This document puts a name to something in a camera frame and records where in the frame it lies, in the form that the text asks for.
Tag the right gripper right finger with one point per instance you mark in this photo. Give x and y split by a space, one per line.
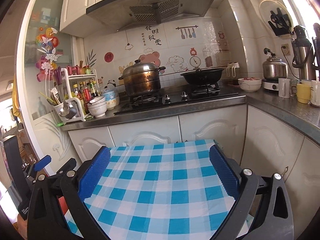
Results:
273 218

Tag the white bowl with food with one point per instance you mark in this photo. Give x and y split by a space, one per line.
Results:
250 84

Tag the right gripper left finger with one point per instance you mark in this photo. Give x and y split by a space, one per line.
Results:
45 217

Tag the stacked white bowls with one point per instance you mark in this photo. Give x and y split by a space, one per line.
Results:
97 106

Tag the white dish rack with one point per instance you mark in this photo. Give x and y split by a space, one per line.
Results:
70 108

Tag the yellow mug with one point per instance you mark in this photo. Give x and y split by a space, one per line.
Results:
303 93

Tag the large brass stock pot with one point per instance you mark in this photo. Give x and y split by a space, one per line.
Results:
141 78

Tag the steel range hood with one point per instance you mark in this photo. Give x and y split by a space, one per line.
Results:
118 15

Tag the black gas stove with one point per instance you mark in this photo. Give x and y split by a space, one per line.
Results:
175 96

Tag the black knife holder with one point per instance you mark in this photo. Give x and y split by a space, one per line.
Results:
280 23

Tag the white kitchen base cabinets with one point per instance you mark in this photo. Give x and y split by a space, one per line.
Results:
250 136

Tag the steel kettle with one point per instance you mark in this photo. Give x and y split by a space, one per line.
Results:
274 68

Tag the steel thermos flask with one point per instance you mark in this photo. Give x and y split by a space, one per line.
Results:
303 55

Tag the blue white panda mug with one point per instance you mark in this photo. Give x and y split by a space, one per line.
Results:
111 99

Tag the black wok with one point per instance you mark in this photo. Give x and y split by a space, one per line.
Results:
201 77

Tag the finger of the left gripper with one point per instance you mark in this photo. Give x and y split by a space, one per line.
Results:
32 170

